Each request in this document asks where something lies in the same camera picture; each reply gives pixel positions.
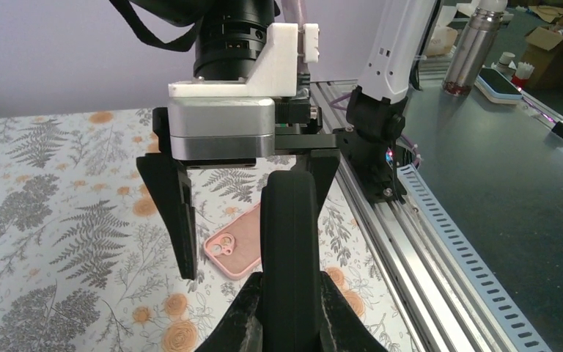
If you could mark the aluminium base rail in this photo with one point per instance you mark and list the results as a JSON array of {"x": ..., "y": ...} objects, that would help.
[{"x": 470, "y": 186}]

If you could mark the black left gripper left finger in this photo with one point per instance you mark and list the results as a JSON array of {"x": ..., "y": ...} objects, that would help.
[{"x": 238, "y": 320}]

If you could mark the black phone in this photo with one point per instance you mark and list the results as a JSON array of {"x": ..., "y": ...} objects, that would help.
[{"x": 291, "y": 302}]

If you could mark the white slotted cable duct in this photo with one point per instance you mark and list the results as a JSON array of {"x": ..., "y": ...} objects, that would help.
[{"x": 483, "y": 284}]

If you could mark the pink phone case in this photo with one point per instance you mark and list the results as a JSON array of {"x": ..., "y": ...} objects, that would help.
[{"x": 235, "y": 248}]

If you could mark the steel thermos bottle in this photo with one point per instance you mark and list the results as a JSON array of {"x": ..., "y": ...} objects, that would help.
[{"x": 473, "y": 47}]

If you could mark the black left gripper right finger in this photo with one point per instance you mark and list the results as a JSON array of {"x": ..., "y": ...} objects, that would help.
[{"x": 341, "y": 329}]

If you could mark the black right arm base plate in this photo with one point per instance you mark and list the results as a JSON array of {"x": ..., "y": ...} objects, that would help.
[{"x": 376, "y": 176}]

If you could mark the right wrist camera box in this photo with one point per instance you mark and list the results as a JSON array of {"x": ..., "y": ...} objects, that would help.
[{"x": 208, "y": 129}]

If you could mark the cardboard box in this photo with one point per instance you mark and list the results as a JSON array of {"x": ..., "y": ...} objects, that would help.
[{"x": 544, "y": 51}]

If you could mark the phone in blue case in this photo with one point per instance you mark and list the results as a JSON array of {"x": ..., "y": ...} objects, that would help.
[{"x": 496, "y": 88}]

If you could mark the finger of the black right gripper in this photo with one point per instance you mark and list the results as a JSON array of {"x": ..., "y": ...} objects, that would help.
[
  {"x": 169, "y": 186},
  {"x": 322, "y": 164}
]

